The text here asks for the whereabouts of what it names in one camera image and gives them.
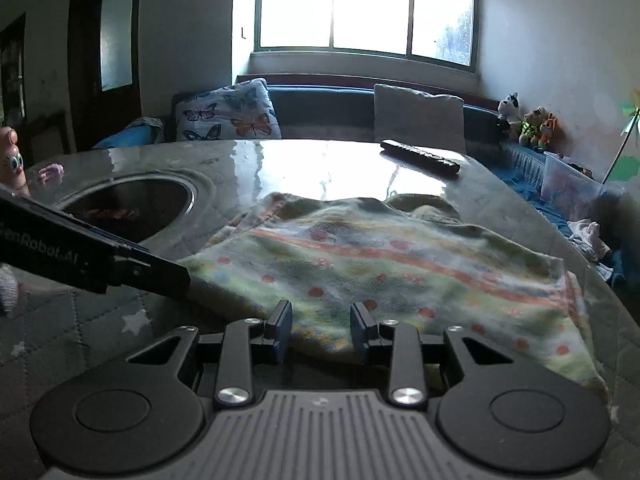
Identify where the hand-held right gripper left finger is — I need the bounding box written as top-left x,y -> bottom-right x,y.
125,300 -> 294,408

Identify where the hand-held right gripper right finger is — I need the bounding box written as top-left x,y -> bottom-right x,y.
350,301 -> 516,406

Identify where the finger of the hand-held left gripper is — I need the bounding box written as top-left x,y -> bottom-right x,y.
111,254 -> 192,301

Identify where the floral striped cloth garment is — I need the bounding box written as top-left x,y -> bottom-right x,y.
177,191 -> 611,406

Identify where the person's left forearm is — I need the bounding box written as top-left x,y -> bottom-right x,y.
0,265 -> 21,316

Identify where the grey quilted star tablecloth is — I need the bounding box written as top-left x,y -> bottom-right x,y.
0,137 -> 640,480

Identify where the pink cartoon-eyed bottle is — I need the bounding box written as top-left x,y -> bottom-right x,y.
0,126 -> 26,193

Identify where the blue cloth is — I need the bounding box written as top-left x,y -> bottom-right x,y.
92,117 -> 166,150

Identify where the butterfly print pillow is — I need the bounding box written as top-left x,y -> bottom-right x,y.
175,78 -> 282,142

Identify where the black remote control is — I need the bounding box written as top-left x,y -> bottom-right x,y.
380,139 -> 461,177

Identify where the dark wooden cabinet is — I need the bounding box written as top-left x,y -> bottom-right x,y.
0,12 -> 28,126

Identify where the dark wooden door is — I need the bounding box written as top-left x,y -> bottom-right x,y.
67,0 -> 143,151

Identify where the blue bench sofa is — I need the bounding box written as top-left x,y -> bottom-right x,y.
92,75 -> 626,286

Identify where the grey pillow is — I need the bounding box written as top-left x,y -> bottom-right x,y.
373,83 -> 468,155

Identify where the white cloth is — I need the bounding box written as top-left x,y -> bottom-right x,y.
567,220 -> 613,263

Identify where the clear plastic storage box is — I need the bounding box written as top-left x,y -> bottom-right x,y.
541,151 -> 626,226

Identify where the brown bear plush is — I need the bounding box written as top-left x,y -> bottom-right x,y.
520,106 -> 548,151

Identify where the orange fox plush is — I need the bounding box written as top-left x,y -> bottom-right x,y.
539,112 -> 560,153

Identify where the window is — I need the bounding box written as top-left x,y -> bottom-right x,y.
252,0 -> 478,68

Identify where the colourful paper pinwheel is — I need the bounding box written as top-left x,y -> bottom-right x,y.
600,89 -> 640,186

